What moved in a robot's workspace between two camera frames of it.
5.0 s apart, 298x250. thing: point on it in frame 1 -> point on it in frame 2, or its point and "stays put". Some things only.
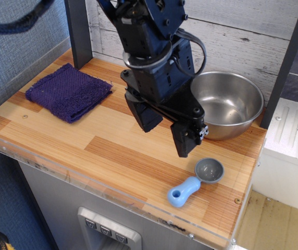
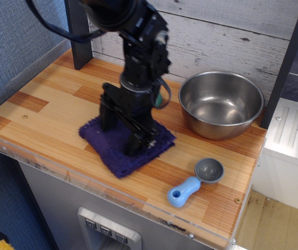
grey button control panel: (100, 233) stays put
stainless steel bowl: (231, 102) stays put
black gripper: (170, 90) -> (134, 101)
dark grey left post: (77, 19) stays put
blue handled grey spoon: (208, 170) stays put
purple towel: (67, 92) -> (107, 148)
